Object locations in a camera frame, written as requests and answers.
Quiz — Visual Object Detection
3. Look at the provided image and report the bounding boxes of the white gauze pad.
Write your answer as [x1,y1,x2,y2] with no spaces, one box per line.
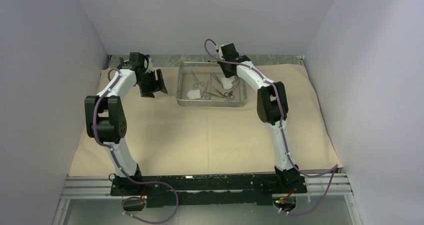
[186,89,202,100]
[220,76,235,90]

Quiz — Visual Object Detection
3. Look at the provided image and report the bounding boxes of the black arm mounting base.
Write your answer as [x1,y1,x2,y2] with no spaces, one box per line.
[110,173,308,208]

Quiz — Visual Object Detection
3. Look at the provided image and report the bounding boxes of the metal mesh instrument tray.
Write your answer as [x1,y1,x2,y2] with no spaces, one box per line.
[175,62,248,108]

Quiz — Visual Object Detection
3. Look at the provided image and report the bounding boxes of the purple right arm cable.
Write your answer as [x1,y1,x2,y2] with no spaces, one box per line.
[203,38,339,217]

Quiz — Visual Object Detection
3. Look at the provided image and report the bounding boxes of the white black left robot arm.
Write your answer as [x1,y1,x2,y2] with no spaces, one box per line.
[84,52,168,195]

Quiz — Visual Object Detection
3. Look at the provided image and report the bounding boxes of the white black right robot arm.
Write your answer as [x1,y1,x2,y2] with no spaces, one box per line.
[215,43,305,193]

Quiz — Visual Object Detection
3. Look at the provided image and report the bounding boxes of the silver haemostat clamp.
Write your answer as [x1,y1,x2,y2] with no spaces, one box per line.
[224,80,240,100]

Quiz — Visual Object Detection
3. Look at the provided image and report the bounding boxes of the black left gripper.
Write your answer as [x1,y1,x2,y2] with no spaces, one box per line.
[137,69,168,99]

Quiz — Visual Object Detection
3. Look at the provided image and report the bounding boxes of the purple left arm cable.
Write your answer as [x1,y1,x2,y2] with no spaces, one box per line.
[92,67,179,225]

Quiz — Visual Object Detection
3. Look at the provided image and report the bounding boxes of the aluminium rail frame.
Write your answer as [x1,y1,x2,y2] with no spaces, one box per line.
[53,173,363,225]

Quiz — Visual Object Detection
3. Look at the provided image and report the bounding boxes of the silver surgical scissors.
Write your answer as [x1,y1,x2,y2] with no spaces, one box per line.
[190,70,205,89]

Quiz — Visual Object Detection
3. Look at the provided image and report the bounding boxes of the beige wrapping cloth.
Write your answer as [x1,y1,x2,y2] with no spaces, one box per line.
[67,63,342,177]

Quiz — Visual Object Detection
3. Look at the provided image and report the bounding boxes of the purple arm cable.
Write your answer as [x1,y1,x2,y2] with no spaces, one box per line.
[92,67,179,225]
[203,38,339,217]

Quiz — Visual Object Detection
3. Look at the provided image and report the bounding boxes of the silver forceps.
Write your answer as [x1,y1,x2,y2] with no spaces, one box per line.
[210,72,224,89]

